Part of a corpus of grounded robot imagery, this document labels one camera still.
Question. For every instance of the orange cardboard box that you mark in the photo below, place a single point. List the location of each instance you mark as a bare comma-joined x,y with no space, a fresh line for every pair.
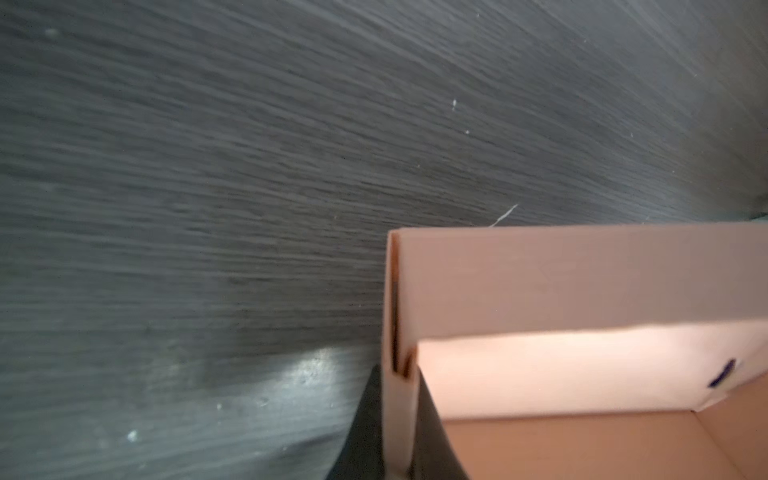
580,352

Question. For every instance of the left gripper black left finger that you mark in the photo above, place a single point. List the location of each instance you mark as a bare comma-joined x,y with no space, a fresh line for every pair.
361,455

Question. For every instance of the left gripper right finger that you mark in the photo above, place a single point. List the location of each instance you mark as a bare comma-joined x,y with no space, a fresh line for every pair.
433,457

